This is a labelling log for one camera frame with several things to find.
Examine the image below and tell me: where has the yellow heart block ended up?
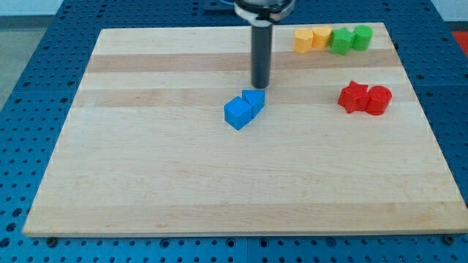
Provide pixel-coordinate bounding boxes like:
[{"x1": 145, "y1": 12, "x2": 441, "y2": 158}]
[{"x1": 312, "y1": 26, "x2": 333, "y2": 50}]

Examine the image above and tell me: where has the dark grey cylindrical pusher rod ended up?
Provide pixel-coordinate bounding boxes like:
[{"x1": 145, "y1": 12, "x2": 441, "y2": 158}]
[{"x1": 251, "y1": 24, "x2": 273, "y2": 89}]

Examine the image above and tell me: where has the red cylinder block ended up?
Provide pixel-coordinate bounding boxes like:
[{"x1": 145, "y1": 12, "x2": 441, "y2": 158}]
[{"x1": 365, "y1": 85, "x2": 393, "y2": 115}]

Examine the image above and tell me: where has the blue triangular prism block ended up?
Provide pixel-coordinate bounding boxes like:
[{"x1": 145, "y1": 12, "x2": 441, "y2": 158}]
[{"x1": 242, "y1": 90, "x2": 265, "y2": 118}]

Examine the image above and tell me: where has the red star block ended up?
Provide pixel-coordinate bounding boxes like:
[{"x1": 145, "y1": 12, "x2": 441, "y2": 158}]
[{"x1": 338, "y1": 80, "x2": 370, "y2": 113}]

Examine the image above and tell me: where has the blue cube block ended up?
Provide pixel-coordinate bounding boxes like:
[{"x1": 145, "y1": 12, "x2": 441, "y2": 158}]
[{"x1": 224, "y1": 96, "x2": 252, "y2": 130}]

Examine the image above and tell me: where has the yellow pentagon block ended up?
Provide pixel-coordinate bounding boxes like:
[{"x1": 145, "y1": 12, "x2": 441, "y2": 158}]
[{"x1": 292, "y1": 28, "x2": 314, "y2": 53}]

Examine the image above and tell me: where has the green star block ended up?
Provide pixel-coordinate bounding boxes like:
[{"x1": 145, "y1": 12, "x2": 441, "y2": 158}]
[{"x1": 329, "y1": 27, "x2": 355, "y2": 56}]

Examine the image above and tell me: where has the silver round tool flange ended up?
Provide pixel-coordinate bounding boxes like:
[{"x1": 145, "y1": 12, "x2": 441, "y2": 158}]
[{"x1": 234, "y1": 0, "x2": 295, "y2": 26}]

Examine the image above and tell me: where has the light wooden board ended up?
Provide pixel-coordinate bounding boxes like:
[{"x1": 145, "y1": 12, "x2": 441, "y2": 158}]
[{"x1": 23, "y1": 23, "x2": 467, "y2": 237}]

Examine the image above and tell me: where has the green cylinder block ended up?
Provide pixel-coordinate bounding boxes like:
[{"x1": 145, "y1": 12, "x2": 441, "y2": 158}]
[{"x1": 352, "y1": 25, "x2": 374, "y2": 51}]

